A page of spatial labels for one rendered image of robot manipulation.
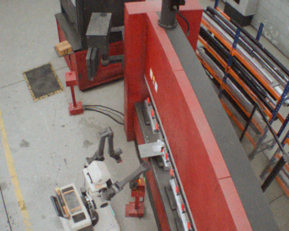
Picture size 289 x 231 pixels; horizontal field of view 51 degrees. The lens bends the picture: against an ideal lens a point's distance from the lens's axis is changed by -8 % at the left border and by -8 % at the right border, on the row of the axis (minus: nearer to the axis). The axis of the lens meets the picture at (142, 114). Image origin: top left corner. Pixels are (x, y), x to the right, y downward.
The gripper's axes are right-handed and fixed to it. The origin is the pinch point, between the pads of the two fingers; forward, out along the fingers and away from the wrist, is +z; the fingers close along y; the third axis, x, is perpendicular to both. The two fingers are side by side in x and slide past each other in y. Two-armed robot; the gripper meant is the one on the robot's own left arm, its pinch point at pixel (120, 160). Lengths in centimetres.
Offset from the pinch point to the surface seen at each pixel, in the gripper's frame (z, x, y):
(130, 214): 81, 43, -31
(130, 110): 47, -34, 83
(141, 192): 23.3, 1.9, -37.8
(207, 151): -105, -82, -94
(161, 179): 26, -25, -36
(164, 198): 23, -18, -59
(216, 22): 61, -218, 140
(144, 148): 13.9, -28.2, 3.1
